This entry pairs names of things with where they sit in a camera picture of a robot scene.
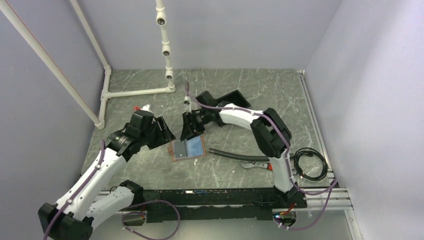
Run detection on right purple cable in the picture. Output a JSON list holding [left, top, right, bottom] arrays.
[[184, 82, 339, 232]]

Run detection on grey credit card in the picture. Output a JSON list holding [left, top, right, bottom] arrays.
[[171, 140, 188, 161]]

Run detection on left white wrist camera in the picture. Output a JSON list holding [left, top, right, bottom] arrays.
[[133, 104, 153, 113]]

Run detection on black plastic card tray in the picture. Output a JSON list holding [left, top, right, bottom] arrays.
[[216, 89, 251, 109]]

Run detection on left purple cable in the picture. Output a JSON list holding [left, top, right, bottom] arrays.
[[43, 139, 182, 240]]

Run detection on purple cable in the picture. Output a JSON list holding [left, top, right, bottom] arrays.
[[184, 82, 339, 232], [43, 139, 182, 240]]

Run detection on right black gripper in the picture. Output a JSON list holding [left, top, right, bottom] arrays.
[[180, 108, 212, 141]]

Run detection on brown leather card holder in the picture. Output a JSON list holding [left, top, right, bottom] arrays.
[[167, 135, 207, 162]]

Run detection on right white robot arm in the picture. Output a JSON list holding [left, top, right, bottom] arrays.
[[180, 90, 307, 208]]

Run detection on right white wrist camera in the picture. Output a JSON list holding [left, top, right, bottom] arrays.
[[183, 96, 192, 113]]

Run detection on coiled black cable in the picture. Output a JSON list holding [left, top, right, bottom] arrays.
[[293, 147, 329, 182]]

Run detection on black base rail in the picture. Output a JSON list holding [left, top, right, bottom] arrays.
[[120, 180, 308, 223]]

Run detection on aluminium frame rail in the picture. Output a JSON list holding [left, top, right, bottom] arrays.
[[296, 69, 353, 216]]

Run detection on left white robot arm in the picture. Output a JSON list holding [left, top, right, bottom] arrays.
[[37, 109, 175, 240]]

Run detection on black corrugated hose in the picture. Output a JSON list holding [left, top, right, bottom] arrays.
[[207, 148, 271, 163]]

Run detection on red handled pruning shears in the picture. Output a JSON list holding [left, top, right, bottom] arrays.
[[240, 161, 273, 171]]

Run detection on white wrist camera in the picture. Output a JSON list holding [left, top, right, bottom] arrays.
[[183, 96, 192, 113], [133, 104, 153, 113]]

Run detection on white pvc pipe frame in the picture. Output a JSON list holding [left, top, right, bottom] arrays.
[[0, 0, 177, 130]]

